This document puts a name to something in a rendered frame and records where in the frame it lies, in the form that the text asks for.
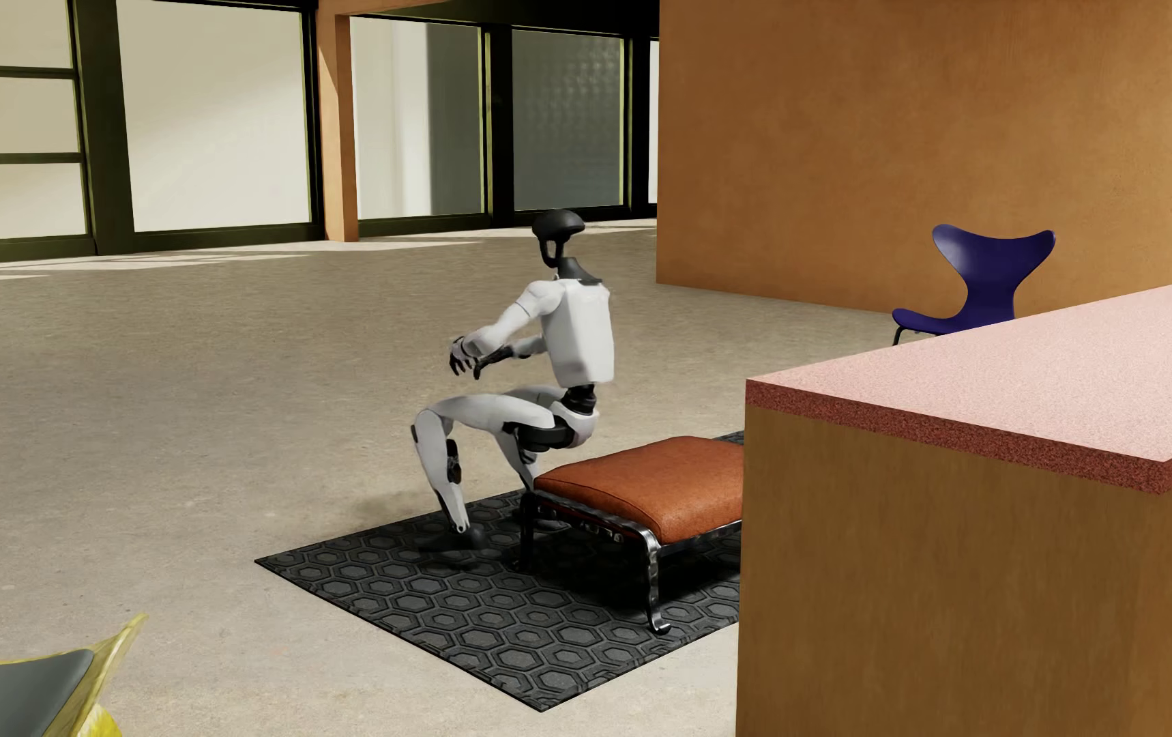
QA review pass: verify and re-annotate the orange leather bench chair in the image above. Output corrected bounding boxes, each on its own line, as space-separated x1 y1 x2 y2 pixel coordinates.
517 436 747 636

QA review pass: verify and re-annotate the blue shell chair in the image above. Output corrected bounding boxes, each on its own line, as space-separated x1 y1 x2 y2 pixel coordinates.
890 224 1057 347

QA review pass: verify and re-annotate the yellow chair with grey seat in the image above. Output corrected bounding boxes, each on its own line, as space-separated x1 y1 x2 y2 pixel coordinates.
0 612 149 737

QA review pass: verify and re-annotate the white left robot leg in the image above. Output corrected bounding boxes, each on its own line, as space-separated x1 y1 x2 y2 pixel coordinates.
411 387 580 538

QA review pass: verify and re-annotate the white robot leg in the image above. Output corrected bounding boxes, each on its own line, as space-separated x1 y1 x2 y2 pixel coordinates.
411 387 580 538
499 430 587 495

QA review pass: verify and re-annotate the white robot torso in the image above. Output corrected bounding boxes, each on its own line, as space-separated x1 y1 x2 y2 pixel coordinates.
541 258 616 413

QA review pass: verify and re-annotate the white right robot leg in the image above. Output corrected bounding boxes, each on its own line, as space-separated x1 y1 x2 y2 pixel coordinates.
499 430 587 495

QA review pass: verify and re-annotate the black robot head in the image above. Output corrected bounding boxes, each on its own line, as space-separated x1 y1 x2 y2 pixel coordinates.
531 209 587 270

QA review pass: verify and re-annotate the dark hexagon pattern rug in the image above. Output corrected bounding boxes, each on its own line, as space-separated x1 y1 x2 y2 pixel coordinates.
254 431 748 714

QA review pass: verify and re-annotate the orange wooden pillar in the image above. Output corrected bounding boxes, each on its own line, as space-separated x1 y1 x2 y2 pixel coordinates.
316 10 361 244

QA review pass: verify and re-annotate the pink-topped wooden counter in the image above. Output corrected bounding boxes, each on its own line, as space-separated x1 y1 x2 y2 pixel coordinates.
736 269 1172 737

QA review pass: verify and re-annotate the dark-framed window wall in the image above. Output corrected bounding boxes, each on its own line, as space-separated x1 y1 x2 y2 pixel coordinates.
0 0 661 270

